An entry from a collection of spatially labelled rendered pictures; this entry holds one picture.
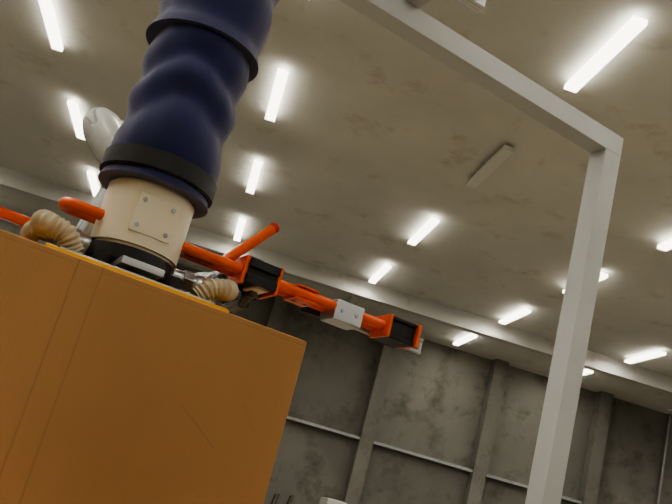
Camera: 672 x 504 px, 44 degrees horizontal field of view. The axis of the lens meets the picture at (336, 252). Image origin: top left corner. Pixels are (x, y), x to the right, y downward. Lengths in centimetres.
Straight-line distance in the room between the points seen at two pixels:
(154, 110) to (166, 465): 65
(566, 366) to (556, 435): 36
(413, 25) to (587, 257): 155
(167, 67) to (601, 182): 350
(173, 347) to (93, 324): 14
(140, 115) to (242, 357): 50
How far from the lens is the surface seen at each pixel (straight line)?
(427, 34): 427
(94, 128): 229
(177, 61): 166
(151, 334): 141
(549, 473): 439
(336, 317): 174
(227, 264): 165
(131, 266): 150
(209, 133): 163
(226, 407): 145
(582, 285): 460
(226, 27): 169
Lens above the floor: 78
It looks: 17 degrees up
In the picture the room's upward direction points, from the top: 16 degrees clockwise
